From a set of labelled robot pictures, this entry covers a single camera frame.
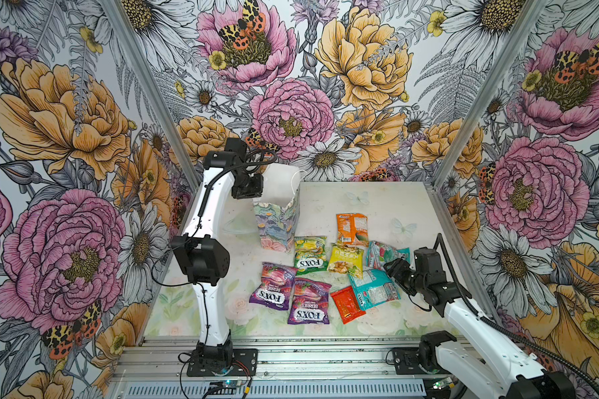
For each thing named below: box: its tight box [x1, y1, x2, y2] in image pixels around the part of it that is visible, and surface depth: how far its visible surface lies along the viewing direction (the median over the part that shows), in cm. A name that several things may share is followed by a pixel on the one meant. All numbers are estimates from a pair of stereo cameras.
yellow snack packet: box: [326, 242, 365, 280], surface depth 95 cm
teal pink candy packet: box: [366, 240, 411, 271], surface depth 96 cm
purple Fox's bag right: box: [287, 277, 332, 325], surface depth 85 cm
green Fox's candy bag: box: [293, 236, 329, 276], surface depth 96 cm
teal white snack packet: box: [348, 267, 401, 311], surface depth 88 cm
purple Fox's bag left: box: [248, 261, 298, 311], surface depth 89 cm
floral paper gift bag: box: [252, 163, 301, 252], surface depth 91 cm
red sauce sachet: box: [330, 285, 367, 326], surface depth 86 cm
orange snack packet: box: [336, 212, 370, 248], surface depth 104 cm
